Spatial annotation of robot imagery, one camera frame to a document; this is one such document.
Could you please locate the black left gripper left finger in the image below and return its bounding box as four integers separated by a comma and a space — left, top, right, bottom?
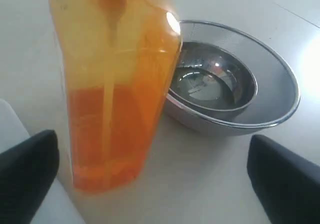
0, 130, 60, 223

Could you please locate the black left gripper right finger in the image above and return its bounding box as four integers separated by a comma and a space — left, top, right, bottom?
246, 135, 320, 223

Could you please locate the white rectangular plastic tray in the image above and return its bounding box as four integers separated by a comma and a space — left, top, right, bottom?
0, 100, 84, 223

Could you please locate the orange dish soap pump bottle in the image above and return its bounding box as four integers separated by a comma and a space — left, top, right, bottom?
48, 0, 182, 192

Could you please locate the stainless steel bowl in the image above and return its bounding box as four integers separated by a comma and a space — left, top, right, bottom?
169, 42, 258, 121

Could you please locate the stainless steel mesh colander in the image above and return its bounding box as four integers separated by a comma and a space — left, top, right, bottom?
164, 20, 301, 136

